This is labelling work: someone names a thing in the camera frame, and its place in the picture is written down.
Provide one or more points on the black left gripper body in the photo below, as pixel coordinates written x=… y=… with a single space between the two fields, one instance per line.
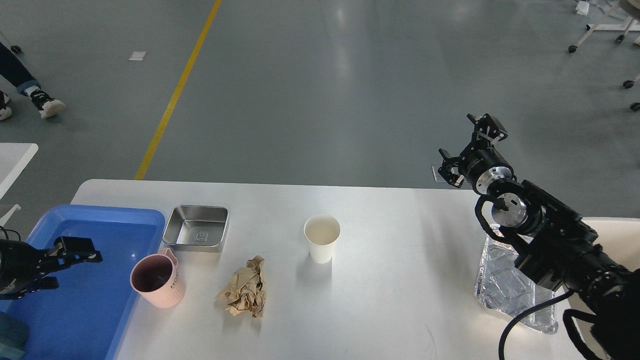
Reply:
x=19 y=262

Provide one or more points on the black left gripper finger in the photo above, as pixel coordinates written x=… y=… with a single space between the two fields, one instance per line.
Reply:
x=66 y=252
x=44 y=283

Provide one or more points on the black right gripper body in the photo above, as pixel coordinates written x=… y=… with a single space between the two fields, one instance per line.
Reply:
x=481 y=167

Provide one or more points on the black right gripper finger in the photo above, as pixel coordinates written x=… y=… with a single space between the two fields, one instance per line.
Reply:
x=452 y=167
x=487 y=132

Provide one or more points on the pink ribbed mug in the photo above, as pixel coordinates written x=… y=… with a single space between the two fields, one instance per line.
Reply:
x=159 y=279

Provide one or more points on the stainless steel rectangular tray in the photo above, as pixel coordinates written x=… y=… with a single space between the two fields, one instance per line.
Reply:
x=197 y=228

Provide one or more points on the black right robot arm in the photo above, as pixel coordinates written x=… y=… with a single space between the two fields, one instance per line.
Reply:
x=554 y=246

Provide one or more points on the clear floor plate left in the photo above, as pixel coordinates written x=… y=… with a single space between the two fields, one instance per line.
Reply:
x=438 y=178

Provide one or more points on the blue plastic tray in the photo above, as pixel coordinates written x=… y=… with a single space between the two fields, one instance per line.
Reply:
x=86 y=316

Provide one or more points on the aluminium foil tray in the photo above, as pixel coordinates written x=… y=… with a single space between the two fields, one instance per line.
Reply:
x=501 y=286

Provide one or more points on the white paper cup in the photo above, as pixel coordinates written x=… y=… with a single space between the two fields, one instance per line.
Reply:
x=322 y=232

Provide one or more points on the white plastic bin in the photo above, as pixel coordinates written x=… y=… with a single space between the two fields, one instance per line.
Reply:
x=620 y=238

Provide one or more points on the crumpled brown paper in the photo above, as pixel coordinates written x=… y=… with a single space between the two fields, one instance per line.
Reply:
x=245 y=291

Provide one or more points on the seated person in jeans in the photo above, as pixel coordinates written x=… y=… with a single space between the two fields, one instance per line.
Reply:
x=12 y=70

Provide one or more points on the grey wheeled chair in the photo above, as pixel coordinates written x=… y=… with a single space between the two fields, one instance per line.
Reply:
x=14 y=48

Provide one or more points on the white wheeled furniture frame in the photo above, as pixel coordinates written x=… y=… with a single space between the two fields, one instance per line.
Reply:
x=631 y=8

